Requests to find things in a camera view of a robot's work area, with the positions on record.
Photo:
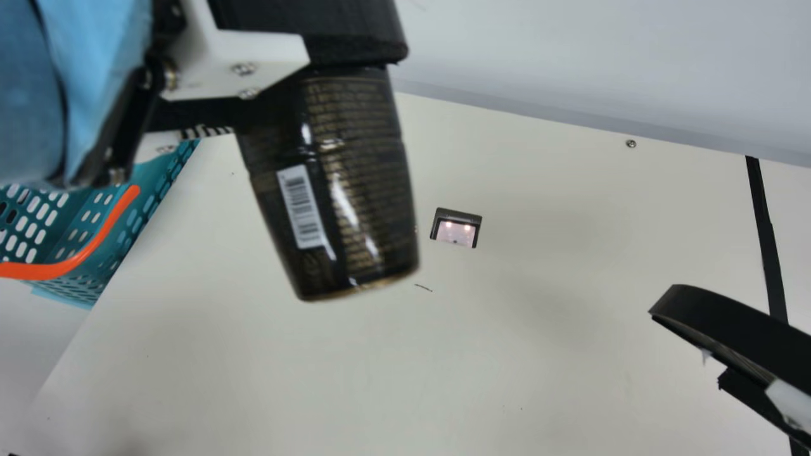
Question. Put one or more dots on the black strip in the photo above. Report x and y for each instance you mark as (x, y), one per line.
(763, 221)

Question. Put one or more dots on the dark coffee bottle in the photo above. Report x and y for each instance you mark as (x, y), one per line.
(355, 190)

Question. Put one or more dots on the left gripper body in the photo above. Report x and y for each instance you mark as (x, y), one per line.
(82, 76)

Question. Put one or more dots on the small square scanner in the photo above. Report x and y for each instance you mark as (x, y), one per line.
(456, 231)

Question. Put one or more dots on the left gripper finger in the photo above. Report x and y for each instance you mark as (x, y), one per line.
(317, 31)
(196, 117)

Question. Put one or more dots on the teal shopping basket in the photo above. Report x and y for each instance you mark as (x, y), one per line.
(57, 215)

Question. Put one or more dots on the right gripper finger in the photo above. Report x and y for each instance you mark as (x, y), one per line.
(741, 335)

